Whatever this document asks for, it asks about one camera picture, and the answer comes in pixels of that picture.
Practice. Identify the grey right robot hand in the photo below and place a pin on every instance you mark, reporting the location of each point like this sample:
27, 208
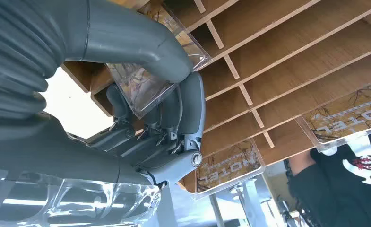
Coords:
78, 156

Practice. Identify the wooden slotted card rack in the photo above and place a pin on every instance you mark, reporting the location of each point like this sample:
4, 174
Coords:
291, 50

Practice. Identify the person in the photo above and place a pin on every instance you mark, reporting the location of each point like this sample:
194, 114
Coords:
338, 194

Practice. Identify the clear plastic cover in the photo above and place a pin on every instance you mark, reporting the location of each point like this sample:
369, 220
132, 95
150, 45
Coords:
66, 203

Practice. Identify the ribbed grey right arm sleeve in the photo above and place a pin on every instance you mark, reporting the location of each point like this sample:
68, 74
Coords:
19, 53

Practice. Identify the silver metal frame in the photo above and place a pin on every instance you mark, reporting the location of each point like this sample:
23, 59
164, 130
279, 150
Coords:
251, 203

